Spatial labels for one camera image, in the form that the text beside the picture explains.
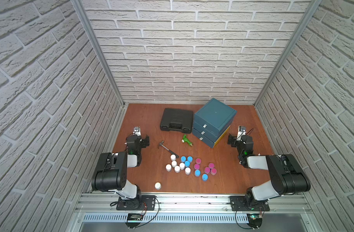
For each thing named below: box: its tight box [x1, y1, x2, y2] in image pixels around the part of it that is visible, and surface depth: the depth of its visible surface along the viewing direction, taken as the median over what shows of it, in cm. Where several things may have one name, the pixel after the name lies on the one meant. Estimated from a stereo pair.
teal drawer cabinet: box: [192, 97, 237, 149], surface depth 87 cm
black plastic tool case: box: [160, 108, 194, 134], surface depth 101 cm
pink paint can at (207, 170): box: [203, 166, 211, 174], surface depth 85 cm
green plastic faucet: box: [181, 134, 193, 147], surface depth 97 cm
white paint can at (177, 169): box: [174, 165, 181, 174], surface depth 85 cm
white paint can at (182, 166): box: [178, 162, 185, 171], surface depth 86 cm
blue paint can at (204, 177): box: [201, 173, 209, 182], surface depth 82 cm
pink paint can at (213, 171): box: [210, 168, 218, 176], surface depth 84 cm
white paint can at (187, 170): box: [184, 166, 192, 175], surface depth 85 cm
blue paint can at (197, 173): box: [194, 169, 201, 177], surface depth 84 cm
